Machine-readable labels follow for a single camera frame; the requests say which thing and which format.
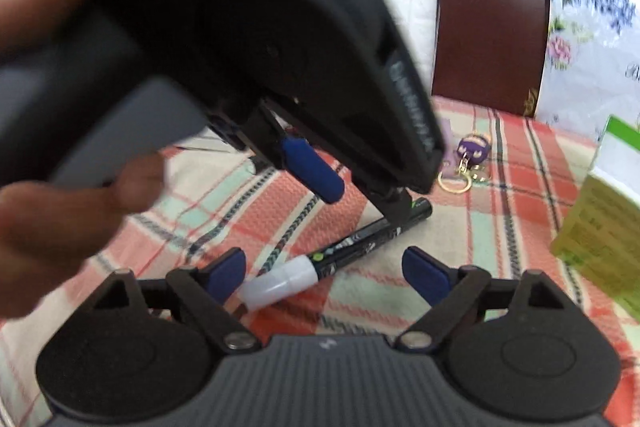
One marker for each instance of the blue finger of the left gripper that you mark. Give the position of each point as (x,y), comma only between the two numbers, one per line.
(395,205)
(308,168)

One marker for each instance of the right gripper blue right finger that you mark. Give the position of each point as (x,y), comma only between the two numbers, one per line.
(452,294)

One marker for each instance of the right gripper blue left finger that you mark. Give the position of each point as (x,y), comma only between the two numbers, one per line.
(200,295)

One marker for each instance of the black marker with white cap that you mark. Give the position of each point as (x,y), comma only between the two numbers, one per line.
(304,271)

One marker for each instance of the purple cartoon keychain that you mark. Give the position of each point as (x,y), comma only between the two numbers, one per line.
(467,165)

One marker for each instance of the green cardboard box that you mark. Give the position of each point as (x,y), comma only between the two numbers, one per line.
(599,236)

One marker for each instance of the floral white pillow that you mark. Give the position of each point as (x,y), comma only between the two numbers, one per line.
(591,66)

